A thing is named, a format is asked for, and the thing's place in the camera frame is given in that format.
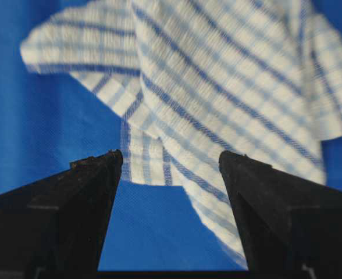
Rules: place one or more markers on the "blue table cloth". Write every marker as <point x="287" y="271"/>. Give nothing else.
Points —
<point x="49" y="120"/>

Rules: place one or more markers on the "white blue-striped towel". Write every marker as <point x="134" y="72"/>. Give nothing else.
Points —
<point x="192" y="79"/>

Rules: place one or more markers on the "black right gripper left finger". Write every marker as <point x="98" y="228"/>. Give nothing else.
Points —
<point x="55" y="227"/>

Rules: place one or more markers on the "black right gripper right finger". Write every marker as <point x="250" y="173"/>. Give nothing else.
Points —
<point x="289" y="227"/>

